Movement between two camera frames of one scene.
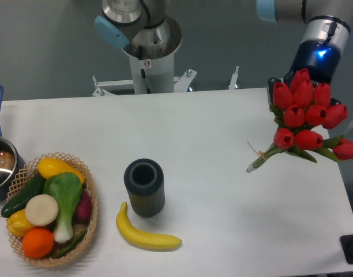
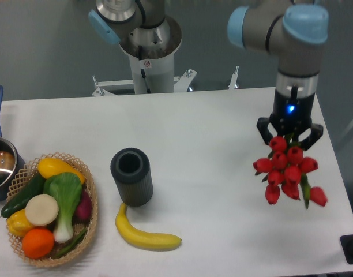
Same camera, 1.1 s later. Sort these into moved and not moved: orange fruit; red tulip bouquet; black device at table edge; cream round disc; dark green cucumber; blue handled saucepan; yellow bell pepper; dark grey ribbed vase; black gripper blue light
Moved: red tulip bouquet; dark grey ribbed vase; black gripper blue light
Not moved: orange fruit; black device at table edge; dark green cucumber; yellow bell pepper; cream round disc; blue handled saucepan
